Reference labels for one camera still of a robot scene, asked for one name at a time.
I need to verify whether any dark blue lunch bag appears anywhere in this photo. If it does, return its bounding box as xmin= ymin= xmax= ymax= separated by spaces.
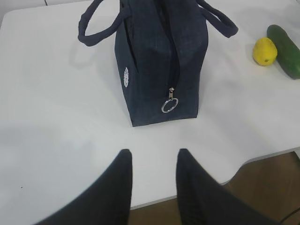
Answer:
xmin=78 ymin=0 xmax=238 ymax=127

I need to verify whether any green cucumber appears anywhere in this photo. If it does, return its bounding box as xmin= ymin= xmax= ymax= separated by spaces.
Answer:
xmin=267 ymin=24 xmax=300 ymax=80

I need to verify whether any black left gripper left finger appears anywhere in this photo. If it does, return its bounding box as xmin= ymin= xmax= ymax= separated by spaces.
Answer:
xmin=39 ymin=149 xmax=133 ymax=225

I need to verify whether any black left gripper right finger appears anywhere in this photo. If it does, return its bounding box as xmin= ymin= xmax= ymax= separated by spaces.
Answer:
xmin=176 ymin=149 xmax=276 ymax=225

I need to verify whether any yellow toy lemon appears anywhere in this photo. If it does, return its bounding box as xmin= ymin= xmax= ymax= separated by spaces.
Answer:
xmin=252 ymin=37 xmax=278 ymax=66

